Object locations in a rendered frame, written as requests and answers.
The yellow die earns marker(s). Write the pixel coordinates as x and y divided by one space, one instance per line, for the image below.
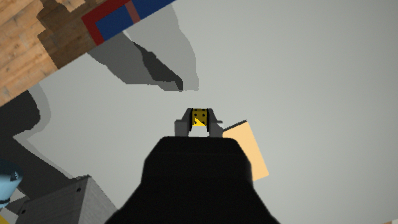
199 117

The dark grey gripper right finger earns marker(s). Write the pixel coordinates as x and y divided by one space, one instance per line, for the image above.
214 126

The tan flat mat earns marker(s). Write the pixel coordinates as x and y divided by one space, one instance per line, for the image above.
243 134

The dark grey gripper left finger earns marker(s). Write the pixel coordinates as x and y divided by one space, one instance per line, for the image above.
183 126

